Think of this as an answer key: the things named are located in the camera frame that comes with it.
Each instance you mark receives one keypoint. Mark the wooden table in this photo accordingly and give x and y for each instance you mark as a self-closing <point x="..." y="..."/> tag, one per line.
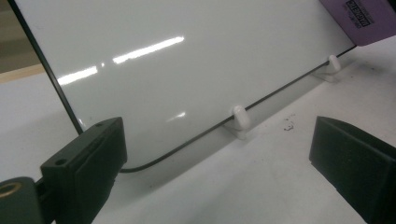
<point x="18" y="74"/>

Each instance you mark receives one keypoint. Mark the white board stand foot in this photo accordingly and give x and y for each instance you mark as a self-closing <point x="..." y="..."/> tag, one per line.
<point x="241" y="119"/>
<point x="333" y="63"/>

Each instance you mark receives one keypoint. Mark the white whiteboard with black rim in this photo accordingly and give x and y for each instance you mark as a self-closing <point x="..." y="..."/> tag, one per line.
<point x="186" y="77"/>

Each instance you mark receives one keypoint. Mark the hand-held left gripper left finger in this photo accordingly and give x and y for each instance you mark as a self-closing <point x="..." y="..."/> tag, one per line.
<point x="84" y="174"/>

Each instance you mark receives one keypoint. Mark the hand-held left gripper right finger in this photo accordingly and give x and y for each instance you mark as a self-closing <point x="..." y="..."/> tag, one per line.
<point x="358" y="165"/>

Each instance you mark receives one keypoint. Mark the purple and black eraser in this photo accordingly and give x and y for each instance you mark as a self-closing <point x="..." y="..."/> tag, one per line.
<point x="358" y="28"/>

